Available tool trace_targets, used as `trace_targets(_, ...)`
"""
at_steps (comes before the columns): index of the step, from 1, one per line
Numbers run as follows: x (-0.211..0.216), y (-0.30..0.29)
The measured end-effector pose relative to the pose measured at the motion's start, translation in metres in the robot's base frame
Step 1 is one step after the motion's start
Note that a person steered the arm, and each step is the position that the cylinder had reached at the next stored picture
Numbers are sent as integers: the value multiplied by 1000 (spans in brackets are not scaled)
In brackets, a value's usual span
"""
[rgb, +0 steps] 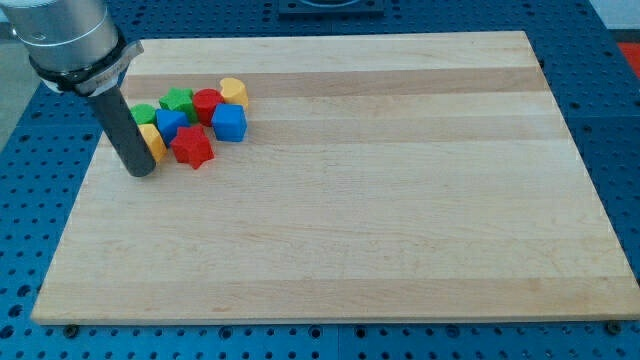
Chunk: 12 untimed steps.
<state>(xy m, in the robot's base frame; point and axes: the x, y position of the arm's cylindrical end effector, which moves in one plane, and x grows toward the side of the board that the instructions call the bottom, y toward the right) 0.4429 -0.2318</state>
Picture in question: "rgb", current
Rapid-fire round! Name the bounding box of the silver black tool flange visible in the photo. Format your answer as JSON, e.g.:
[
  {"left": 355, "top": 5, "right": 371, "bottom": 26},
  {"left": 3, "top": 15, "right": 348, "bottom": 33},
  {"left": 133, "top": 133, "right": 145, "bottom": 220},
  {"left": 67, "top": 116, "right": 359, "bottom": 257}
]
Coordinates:
[{"left": 29, "top": 30, "right": 144, "bottom": 97}]

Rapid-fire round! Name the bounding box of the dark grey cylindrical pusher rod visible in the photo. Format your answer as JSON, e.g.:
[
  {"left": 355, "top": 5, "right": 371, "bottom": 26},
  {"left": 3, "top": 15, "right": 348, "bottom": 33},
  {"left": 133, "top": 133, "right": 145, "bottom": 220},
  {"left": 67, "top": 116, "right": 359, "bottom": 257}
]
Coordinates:
[{"left": 87, "top": 86, "right": 156, "bottom": 177}]

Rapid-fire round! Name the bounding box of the yellow hexagon block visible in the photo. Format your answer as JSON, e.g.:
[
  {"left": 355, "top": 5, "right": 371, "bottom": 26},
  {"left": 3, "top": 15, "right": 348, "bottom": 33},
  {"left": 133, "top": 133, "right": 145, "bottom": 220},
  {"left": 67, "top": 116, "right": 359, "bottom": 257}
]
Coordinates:
[{"left": 138, "top": 124, "right": 167, "bottom": 162}]

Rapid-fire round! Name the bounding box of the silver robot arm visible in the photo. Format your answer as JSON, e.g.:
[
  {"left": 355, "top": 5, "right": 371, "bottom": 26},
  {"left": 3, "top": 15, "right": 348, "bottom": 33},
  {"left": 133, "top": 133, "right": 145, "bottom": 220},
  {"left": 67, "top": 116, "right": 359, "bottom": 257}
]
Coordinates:
[{"left": 1, "top": 0, "right": 156, "bottom": 177}]

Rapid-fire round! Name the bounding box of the green round block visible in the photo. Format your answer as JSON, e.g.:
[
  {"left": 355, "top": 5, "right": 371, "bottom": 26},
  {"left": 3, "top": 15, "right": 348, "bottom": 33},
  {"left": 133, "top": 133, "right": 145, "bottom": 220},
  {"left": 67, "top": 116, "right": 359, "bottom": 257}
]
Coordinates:
[{"left": 130, "top": 104, "right": 156, "bottom": 125}]

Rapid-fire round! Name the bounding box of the blue angular block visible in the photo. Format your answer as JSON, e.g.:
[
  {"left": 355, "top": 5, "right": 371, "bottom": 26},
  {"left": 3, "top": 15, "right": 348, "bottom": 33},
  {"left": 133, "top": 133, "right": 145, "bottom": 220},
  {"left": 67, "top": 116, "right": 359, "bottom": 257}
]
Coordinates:
[{"left": 156, "top": 109, "right": 190, "bottom": 147}]

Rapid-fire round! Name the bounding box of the green star block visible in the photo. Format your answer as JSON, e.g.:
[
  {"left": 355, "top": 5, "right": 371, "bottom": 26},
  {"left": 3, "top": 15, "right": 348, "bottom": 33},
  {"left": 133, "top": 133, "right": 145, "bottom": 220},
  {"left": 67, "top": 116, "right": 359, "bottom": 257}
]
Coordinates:
[{"left": 159, "top": 87, "right": 198, "bottom": 124}]

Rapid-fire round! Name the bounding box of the red star block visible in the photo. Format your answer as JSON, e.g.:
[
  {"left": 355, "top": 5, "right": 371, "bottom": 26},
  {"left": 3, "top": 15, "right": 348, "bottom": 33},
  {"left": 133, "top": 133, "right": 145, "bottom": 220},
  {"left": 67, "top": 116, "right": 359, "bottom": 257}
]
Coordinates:
[{"left": 170, "top": 126, "right": 215, "bottom": 169}]

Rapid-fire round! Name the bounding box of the red round block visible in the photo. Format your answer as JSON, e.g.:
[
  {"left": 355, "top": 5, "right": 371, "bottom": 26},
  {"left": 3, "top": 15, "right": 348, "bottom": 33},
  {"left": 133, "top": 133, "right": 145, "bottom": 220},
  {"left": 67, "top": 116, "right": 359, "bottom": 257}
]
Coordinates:
[{"left": 192, "top": 88, "right": 224, "bottom": 127}]

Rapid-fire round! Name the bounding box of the blue cube block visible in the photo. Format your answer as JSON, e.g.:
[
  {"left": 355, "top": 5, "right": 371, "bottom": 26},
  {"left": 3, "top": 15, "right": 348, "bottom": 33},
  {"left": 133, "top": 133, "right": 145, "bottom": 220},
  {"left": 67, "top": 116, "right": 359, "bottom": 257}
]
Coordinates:
[{"left": 211, "top": 104, "right": 247, "bottom": 142}]

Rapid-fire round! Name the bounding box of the yellow heart block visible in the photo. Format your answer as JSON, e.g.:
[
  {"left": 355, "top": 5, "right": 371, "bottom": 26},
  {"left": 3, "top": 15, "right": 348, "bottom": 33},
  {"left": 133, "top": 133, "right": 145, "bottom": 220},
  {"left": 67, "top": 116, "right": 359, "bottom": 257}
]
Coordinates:
[{"left": 219, "top": 77, "right": 249, "bottom": 110}]

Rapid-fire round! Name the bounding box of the light wooden board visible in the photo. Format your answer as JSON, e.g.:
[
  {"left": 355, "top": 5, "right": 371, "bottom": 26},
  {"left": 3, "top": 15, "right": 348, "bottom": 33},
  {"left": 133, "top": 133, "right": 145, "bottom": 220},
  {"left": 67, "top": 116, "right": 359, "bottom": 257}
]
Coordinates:
[{"left": 32, "top": 31, "right": 639, "bottom": 325}]

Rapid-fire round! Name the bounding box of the red object at edge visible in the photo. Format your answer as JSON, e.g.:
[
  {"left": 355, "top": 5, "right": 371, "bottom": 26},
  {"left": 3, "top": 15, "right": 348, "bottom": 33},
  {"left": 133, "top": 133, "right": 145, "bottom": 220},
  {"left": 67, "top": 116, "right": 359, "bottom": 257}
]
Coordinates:
[{"left": 617, "top": 42, "right": 640, "bottom": 77}]

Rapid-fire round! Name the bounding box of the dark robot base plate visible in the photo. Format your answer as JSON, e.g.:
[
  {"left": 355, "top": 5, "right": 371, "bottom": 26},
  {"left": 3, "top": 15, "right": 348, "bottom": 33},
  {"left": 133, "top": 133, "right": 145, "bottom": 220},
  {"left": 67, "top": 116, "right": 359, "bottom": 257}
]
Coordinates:
[{"left": 277, "top": 0, "right": 385, "bottom": 20}]

